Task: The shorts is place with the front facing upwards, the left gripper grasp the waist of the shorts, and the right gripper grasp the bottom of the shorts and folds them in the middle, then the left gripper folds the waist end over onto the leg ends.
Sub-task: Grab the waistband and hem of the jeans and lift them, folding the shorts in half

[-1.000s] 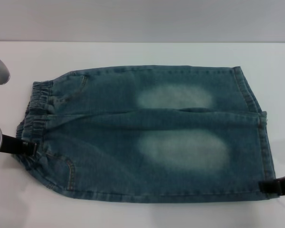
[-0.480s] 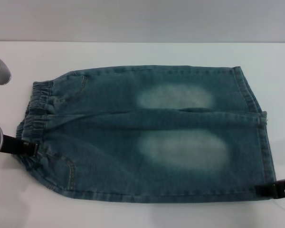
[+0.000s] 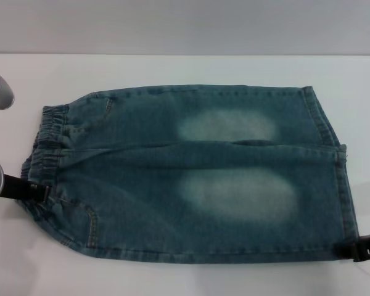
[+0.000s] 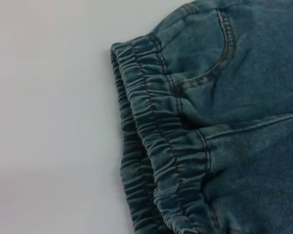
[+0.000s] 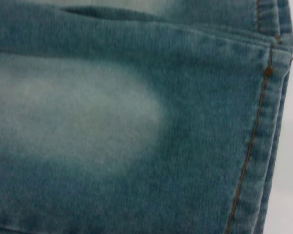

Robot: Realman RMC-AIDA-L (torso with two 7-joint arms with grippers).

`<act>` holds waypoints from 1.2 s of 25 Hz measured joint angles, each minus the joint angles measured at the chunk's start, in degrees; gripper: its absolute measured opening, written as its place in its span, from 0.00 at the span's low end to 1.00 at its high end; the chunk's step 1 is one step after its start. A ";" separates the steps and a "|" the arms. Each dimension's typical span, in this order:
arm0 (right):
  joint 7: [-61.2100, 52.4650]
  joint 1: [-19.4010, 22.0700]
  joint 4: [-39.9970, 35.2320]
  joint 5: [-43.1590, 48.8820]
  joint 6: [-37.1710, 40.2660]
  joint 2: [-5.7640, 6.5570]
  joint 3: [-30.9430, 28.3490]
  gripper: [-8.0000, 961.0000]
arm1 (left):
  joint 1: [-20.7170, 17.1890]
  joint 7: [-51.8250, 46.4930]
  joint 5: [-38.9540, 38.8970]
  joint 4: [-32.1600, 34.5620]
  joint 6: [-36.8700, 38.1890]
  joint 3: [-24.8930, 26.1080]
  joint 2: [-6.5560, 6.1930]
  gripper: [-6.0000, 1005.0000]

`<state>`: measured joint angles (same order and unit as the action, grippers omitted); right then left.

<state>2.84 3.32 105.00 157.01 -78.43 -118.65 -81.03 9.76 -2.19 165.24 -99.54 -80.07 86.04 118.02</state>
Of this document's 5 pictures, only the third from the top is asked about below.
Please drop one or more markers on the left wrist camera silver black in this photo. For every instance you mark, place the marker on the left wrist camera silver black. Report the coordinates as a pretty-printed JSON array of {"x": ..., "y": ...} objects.
[{"x": 0, "y": 91}]

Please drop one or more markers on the blue denim shorts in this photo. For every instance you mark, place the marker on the blue denim shorts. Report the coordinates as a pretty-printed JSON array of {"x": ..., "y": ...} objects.
[{"x": 188, "y": 172}]

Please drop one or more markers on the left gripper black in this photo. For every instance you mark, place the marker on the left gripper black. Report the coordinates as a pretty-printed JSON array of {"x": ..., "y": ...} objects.
[{"x": 17, "y": 186}]

